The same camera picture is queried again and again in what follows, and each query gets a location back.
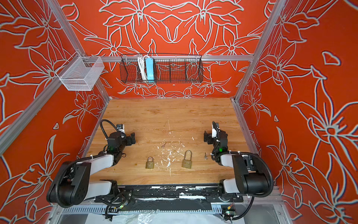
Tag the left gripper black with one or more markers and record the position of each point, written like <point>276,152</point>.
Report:
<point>127,138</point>

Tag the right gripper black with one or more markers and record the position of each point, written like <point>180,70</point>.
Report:
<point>209,136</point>

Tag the large brass padlock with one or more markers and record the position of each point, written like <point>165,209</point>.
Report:
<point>187,160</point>

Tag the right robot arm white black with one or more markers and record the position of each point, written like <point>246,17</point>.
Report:
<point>252,175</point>

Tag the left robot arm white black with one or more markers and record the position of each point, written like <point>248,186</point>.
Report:
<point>72,184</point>

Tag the small brass padlock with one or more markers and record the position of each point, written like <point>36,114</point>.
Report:
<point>149,163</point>

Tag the blue white box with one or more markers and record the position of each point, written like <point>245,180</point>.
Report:
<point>150,69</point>

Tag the clear plastic bin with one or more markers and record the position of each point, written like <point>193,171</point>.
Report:
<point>79,75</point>

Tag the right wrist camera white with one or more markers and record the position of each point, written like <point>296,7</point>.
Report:
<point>214,131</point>

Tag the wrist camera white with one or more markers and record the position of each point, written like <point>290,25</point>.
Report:
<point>214,131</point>
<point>120,128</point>

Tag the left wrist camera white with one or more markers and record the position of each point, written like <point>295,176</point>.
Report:
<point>120,128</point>

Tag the black wire basket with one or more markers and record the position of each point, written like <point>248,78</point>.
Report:
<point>168,69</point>

